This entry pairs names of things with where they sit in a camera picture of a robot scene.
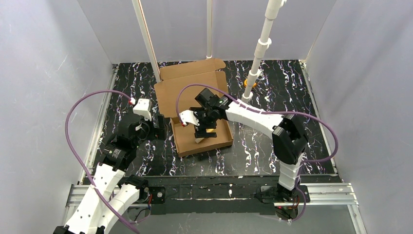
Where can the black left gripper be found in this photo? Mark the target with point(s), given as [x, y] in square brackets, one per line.
[159, 123]

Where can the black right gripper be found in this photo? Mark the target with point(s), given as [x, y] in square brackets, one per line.
[202, 119]

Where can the cream cylindrical stick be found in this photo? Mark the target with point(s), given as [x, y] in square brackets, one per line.
[209, 133]

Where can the brown cardboard box sheet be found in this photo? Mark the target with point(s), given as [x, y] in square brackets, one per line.
[176, 92]

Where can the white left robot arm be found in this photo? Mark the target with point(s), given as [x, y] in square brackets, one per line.
[109, 194]

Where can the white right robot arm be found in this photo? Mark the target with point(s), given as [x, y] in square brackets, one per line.
[287, 132]

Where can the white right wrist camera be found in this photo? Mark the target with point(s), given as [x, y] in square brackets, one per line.
[188, 117]

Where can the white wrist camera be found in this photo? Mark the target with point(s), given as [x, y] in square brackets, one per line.
[142, 108]
[188, 117]

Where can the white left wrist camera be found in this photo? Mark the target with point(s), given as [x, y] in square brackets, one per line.
[142, 108]

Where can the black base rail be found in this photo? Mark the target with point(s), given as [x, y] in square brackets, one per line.
[217, 194]

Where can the white wooden corner post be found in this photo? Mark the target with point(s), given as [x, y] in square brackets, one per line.
[138, 8]

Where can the white PVC pipe frame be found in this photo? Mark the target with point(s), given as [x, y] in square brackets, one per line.
[263, 43]

